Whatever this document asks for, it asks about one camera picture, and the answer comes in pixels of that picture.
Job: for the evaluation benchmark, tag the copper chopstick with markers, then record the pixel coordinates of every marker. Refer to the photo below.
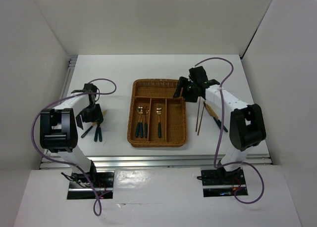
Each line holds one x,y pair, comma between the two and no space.
197,117
200,123

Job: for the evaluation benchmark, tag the gold spoon pile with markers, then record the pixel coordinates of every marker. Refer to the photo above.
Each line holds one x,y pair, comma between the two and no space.
141,123

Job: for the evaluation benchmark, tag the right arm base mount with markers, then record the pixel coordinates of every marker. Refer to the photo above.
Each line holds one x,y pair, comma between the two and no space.
218,183

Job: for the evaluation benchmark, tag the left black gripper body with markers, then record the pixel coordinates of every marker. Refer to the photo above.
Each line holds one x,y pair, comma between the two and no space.
92,113

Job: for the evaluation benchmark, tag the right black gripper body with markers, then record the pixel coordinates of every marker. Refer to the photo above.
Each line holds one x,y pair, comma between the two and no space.
189,92

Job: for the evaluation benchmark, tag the aluminium table front rail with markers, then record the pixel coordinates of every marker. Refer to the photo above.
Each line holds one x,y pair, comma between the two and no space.
113,162

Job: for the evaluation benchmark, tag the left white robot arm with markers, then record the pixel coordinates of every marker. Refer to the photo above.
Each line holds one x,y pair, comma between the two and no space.
58,129

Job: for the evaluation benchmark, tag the brown wicker cutlery tray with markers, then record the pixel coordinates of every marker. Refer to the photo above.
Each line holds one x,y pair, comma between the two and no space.
154,93

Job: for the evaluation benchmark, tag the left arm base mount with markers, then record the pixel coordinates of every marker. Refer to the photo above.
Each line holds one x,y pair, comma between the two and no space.
80,189

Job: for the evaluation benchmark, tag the right copper chopstick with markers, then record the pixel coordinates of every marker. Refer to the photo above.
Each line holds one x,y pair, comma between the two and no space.
200,123

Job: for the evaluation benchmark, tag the gold knife green handle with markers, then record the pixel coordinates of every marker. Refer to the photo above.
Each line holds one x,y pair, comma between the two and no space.
159,112

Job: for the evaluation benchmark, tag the aluminium left side rail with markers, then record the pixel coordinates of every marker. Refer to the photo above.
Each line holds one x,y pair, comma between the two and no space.
68,77

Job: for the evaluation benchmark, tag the left copper chopstick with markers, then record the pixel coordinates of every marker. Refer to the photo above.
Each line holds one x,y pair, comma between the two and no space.
197,117

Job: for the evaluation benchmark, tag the gold spoon green handle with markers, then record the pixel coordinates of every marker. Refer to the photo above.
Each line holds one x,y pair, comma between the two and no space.
146,110
137,133

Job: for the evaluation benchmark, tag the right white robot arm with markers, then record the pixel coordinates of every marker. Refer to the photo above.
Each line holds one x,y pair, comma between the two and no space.
244,121

